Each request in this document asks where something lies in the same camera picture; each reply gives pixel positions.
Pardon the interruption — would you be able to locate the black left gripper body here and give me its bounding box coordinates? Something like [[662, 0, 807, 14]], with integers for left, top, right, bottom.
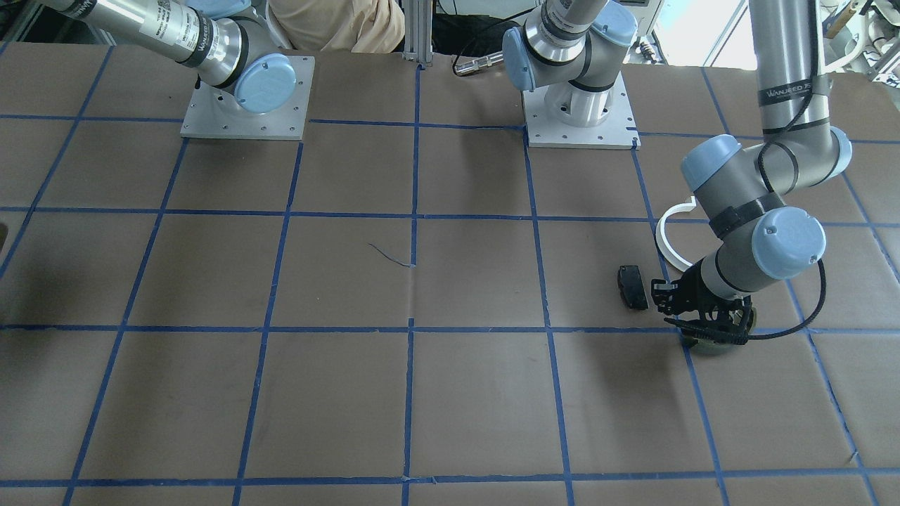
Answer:
[[650, 260, 752, 325]]

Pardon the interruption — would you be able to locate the person in beige shirt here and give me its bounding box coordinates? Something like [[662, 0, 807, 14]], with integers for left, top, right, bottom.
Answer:
[[268, 1, 406, 54]]

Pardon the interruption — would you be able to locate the green curved brake shoe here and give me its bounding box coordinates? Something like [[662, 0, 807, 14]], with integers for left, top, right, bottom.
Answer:
[[676, 300, 756, 356]]

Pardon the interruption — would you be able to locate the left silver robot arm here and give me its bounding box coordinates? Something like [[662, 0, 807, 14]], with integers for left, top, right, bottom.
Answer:
[[501, 1, 852, 353]]

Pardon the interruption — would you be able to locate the white curved plastic clamp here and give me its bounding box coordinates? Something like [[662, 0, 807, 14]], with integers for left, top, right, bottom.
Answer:
[[655, 195, 698, 273]]

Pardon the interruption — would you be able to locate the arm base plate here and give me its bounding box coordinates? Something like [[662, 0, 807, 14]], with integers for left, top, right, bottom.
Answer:
[[522, 75, 642, 150], [180, 56, 316, 141]]

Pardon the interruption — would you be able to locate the brown paper table mat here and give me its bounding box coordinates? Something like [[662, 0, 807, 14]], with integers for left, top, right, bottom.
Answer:
[[1, 43, 898, 505]]

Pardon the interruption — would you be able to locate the aluminium frame post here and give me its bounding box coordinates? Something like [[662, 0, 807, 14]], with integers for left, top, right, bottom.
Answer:
[[401, 0, 434, 70]]

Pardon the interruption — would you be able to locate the black brake pad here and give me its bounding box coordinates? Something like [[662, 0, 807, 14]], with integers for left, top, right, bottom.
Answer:
[[617, 265, 649, 311]]

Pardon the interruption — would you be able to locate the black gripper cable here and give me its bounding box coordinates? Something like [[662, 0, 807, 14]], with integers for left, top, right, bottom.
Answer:
[[745, 0, 828, 340]]

